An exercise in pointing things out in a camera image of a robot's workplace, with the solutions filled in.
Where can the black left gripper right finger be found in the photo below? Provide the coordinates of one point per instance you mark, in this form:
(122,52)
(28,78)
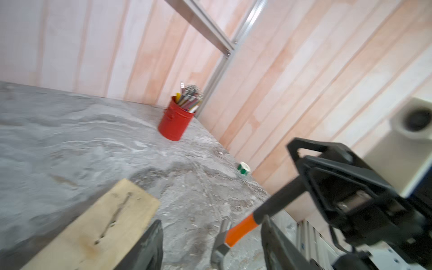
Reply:
(279,252)

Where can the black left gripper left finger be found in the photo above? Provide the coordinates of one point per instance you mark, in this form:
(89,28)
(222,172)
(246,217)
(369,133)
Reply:
(147,254)

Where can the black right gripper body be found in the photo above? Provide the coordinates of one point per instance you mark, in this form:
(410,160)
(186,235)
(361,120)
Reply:
(405,224)

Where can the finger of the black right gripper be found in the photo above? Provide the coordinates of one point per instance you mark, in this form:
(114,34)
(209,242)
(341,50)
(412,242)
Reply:
(332,171)

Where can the pale wooden block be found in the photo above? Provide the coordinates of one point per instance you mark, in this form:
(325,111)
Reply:
(103,235)

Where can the claw hammer orange black handle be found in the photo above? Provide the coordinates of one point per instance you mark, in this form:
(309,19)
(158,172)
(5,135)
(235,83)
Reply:
(229,236)

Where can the green white tape roll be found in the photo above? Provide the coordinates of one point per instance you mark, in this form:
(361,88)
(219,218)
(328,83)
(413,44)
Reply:
(243,168)

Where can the red metal pencil bucket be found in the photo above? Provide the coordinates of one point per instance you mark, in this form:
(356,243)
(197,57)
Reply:
(174,121)

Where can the bundle of pencils and pens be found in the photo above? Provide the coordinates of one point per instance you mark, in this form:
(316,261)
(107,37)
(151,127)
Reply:
(189,98)

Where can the aluminium mounting rail bed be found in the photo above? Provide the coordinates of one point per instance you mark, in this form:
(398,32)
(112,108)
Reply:
(315,248)

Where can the aluminium frame rail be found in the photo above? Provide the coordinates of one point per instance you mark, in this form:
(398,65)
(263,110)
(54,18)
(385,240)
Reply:
(196,16)

